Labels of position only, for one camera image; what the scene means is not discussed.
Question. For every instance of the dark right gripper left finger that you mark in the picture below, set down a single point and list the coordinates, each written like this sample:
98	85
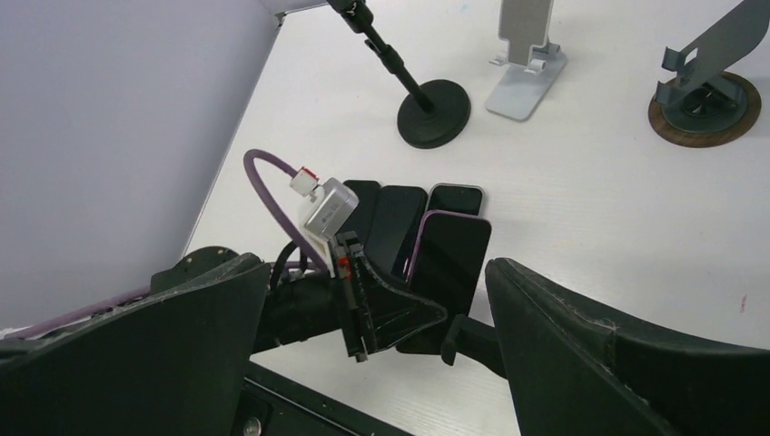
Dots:
170	364

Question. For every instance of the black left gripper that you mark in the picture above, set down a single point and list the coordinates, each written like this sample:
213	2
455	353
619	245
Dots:
376	312

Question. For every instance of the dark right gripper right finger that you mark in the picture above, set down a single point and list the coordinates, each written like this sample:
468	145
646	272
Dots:
576	366

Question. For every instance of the red-edged black phone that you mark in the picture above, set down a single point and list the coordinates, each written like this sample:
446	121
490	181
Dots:
445	267

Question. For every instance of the black smartphone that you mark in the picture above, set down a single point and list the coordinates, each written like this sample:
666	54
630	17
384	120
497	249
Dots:
394	227

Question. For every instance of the clear-case phone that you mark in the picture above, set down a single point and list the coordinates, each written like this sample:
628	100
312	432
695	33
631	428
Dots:
456	198

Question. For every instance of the black pole phone stand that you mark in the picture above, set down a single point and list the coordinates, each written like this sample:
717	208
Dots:
475	340
433	113

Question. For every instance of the white folding phone stand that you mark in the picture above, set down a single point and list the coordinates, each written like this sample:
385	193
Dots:
533	62

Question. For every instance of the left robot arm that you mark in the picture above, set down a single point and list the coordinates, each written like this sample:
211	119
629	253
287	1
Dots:
297	307

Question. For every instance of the brown round base phone stand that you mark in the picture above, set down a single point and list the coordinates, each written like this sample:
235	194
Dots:
704	105

